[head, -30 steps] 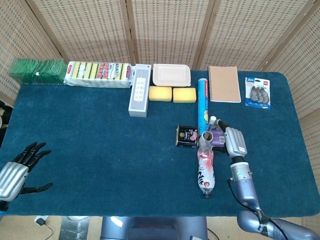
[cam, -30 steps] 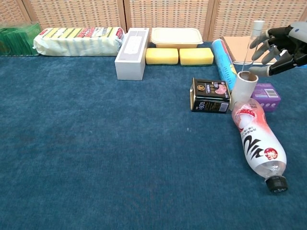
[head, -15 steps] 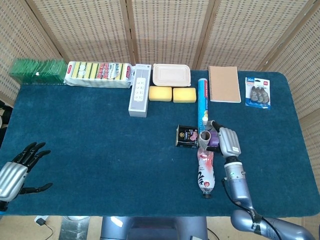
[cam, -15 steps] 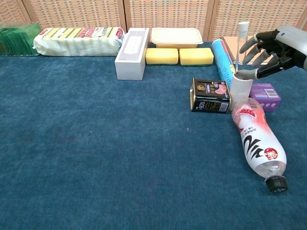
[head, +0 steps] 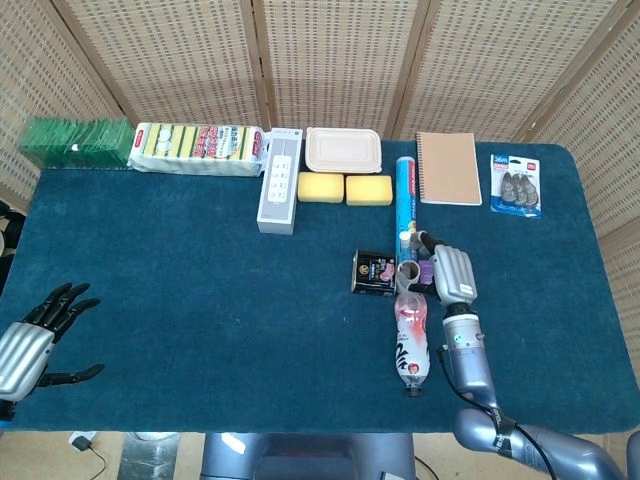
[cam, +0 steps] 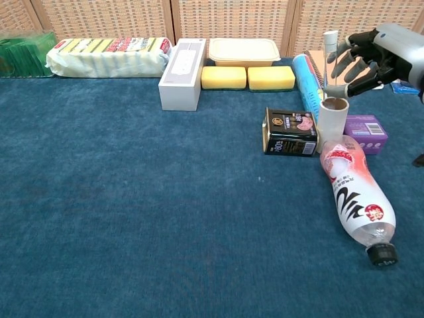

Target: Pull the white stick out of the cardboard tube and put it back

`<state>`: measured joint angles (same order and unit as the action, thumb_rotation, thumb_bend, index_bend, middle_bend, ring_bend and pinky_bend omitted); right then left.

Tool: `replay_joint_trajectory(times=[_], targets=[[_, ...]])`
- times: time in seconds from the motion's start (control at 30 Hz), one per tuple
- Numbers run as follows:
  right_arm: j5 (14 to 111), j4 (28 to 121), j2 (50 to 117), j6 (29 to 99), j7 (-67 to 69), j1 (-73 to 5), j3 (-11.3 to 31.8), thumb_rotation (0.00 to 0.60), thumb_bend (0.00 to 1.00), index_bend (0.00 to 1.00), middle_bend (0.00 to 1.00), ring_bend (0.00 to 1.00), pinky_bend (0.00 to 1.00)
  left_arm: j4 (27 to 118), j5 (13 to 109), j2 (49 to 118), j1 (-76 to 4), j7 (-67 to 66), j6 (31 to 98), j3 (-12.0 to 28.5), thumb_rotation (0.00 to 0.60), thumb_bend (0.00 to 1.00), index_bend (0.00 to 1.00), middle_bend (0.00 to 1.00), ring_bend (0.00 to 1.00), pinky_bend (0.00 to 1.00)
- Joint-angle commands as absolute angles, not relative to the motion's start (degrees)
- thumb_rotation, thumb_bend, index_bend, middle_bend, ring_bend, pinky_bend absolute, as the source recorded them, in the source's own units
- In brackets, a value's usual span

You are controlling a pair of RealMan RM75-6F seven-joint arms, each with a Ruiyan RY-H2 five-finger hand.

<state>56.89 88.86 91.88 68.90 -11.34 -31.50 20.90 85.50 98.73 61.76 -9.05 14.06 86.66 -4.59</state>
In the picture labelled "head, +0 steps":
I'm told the white paper roll cardboard core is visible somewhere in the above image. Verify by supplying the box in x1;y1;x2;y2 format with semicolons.
397;259;426;292

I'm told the yellow sponge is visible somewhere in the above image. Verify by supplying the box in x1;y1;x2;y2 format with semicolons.
345;174;394;208
297;172;345;204

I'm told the green scouring pad pack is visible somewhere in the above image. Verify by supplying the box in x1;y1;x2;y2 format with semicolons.
18;117;132;169

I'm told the woven wooden folding screen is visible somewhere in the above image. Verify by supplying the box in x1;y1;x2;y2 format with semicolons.
0;0;640;361

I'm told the bagged yellow sponge multipack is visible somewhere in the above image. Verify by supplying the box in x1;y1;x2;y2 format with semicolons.
127;121;266;178

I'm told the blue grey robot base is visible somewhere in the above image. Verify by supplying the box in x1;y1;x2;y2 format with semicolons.
199;432;417;480

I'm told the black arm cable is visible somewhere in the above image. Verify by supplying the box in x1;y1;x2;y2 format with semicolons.
437;344;556;480

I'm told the plastic bottle pink white label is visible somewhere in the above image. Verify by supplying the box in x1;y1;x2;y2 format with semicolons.
393;292;432;399

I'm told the brown spiral notebook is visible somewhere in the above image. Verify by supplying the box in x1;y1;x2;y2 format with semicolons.
415;131;484;207

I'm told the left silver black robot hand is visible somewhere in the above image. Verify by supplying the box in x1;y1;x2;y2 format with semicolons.
0;282;106;401

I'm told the black luncheon meat tin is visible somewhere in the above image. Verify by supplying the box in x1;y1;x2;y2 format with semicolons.
351;248;400;297

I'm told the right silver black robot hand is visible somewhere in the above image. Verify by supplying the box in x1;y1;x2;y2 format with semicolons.
407;229;479;305

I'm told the correction tape blister pack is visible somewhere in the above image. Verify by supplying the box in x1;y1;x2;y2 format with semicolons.
488;152;544;221

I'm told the blue cling film roll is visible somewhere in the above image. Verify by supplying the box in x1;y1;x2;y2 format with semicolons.
394;156;421;261

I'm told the beige lidded food container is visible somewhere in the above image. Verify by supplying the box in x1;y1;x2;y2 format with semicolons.
304;126;383;175

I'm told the grey metal floor box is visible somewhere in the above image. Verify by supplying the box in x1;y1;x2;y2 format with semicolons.
122;432;181;480

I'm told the blue carpet mat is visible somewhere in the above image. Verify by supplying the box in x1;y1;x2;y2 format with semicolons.
0;139;640;435

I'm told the white power strip box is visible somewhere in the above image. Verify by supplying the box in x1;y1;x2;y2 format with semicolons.
256;127;304;236

